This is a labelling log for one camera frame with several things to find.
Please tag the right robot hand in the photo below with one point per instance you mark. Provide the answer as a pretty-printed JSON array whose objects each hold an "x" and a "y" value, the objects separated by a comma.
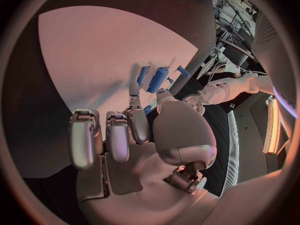
[{"x": 145, "y": 172}]

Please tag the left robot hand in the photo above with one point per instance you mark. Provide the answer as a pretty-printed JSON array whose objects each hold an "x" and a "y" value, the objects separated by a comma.
[{"x": 195, "y": 102}]

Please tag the blue plug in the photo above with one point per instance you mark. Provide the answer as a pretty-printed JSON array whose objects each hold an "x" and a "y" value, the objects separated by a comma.
[{"x": 184, "y": 72}]

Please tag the large blue cylinder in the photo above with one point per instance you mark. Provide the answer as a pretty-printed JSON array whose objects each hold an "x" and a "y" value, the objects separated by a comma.
[{"x": 158, "y": 80}]

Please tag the thin blue cylinder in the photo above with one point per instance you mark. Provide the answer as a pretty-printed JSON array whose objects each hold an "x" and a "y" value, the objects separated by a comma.
[{"x": 143, "y": 76}]

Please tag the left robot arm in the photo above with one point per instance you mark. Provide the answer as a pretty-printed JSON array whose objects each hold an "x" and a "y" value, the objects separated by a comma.
[{"x": 225, "y": 91}]

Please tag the white task board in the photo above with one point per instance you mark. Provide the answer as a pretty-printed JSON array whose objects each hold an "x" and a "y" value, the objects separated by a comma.
[{"x": 98, "y": 52}]

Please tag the blue peg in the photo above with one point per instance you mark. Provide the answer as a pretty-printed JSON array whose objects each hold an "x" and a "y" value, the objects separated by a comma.
[
  {"x": 148, "y": 110},
  {"x": 170, "y": 80}
]

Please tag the glowing light bar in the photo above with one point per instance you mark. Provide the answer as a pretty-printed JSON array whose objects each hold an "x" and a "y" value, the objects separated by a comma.
[{"x": 273, "y": 125}]

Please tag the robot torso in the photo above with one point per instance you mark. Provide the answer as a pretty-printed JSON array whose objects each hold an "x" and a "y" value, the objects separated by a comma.
[{"x": 269, "y": 50}]

